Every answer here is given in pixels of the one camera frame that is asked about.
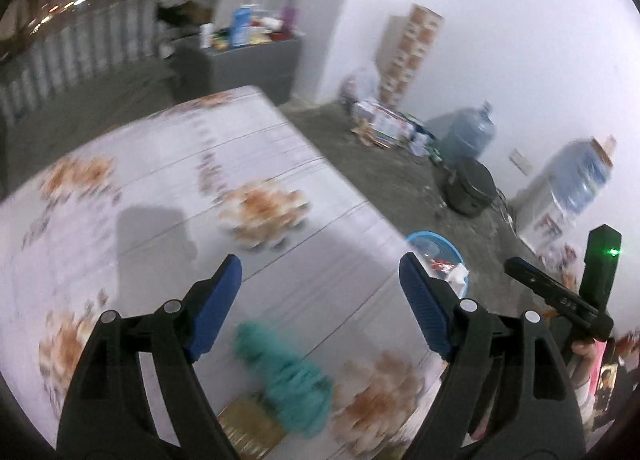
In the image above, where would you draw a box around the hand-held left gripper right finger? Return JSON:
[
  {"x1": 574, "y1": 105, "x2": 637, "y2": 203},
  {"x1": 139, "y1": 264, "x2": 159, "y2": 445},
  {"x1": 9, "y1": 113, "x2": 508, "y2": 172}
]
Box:
[{"x1": 398, "y1": 252, "x2": 587, "y2": 460}]

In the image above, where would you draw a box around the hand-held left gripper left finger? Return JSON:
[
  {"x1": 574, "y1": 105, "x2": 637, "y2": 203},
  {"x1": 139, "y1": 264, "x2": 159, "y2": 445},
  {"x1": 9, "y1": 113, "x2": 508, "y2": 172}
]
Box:
[{"x1": 56, "y1": 254, "x2": 243, "y2": 460}]

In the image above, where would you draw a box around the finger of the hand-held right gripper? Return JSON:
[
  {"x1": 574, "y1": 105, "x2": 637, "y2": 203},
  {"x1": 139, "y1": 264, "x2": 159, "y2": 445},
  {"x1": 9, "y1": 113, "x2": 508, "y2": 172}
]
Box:
[{"x1": 504, "y1": 257, "x2": 562, "y2": 304}]

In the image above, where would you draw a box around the white tissue paper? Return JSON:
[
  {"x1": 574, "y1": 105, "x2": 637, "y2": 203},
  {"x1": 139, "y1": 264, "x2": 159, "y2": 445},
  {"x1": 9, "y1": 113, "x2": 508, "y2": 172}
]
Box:
[{"x1": 446, "y1": 264, "x2": 469, "y2": 299}]

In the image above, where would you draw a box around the blue plastic mesh basket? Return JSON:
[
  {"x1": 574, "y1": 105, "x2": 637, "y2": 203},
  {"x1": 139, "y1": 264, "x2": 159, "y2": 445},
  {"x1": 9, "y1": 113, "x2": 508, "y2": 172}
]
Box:
[{"x1": 405, "y1": 231, "x2": 469, "y2": 301}]

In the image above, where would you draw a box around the teal cloth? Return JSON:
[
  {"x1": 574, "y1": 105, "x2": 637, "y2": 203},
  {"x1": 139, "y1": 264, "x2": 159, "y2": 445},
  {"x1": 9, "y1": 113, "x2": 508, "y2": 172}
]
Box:
[{"x1": 234, "y1": 321, "x2": 334, "y2": 438}]

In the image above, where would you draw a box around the person's right hand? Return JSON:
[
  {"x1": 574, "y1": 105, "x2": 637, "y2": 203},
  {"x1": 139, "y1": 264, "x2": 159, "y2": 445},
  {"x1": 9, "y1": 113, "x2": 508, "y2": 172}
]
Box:
[{"x1": 570, "y1": 340, "x2": 601, "y2": 386}]

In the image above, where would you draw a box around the white water dispenser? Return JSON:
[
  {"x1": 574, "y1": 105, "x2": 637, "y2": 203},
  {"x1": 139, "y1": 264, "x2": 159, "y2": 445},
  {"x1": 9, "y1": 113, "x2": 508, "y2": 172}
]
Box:
[{"x1": 517, "y1": 174, "x2": 582, "y2": 261}]

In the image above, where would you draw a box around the light blue water jug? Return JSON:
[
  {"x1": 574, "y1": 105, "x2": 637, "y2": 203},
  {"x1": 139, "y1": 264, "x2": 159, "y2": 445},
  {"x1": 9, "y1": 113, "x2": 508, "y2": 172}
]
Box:
[{"x1": 552, "y1": 137, "x2": 619, "y2": 217}]

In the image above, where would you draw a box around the black rice cooker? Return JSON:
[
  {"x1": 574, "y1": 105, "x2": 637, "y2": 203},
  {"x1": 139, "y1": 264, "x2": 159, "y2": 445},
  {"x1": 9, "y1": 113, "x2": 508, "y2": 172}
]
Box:
[{"x1": 445, "y1": 157, "x2": 499, "y2": 217}]

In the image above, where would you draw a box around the floral printed tablecloth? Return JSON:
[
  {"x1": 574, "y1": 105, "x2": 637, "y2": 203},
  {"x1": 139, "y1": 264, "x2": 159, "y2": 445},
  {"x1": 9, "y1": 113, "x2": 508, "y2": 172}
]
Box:
[{"x1": 0, "y1": 84, "x2": 451, "y2": 460}]

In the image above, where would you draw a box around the grey-blue water jug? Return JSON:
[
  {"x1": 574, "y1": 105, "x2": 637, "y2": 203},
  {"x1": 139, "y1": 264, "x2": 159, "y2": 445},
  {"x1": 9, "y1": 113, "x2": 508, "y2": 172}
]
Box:
[{"x1": 440, "y1": 100, "x2": 497, "y2": 171}]

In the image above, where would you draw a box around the white plastic bag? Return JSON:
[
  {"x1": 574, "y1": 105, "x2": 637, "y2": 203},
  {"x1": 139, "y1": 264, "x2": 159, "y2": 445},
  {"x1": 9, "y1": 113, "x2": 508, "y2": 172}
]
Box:
[{"x1": 340, "y1": 67, "x2": 381, "y2": 105}]

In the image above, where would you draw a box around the grey cabinet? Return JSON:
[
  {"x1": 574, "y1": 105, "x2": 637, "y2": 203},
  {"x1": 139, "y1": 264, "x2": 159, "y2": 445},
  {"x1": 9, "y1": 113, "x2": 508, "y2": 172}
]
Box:
[{"x1": 172, "y1": 34, "x2": 304, "y2": 105}]

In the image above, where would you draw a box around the tall printed cardboard box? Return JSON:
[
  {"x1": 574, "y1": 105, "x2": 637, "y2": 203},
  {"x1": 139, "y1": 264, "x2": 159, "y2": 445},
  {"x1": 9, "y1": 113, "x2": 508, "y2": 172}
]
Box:
[{"x1": 377, "y1": 4, "x2": 445, "y2": 108}]

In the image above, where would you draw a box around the blue and white packet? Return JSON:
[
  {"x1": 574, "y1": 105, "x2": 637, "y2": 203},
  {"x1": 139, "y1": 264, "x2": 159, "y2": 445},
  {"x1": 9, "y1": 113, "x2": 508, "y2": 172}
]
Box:
[{"x1": 231, "y1": 4, "x2": 261, "y2": 48}]

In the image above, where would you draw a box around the grey corrugated panel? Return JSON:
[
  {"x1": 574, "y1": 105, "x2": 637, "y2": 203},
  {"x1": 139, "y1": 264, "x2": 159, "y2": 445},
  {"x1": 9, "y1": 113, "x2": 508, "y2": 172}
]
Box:
[{"x1": 0, "y1": 0, "x2": 162, "y2": 127}]

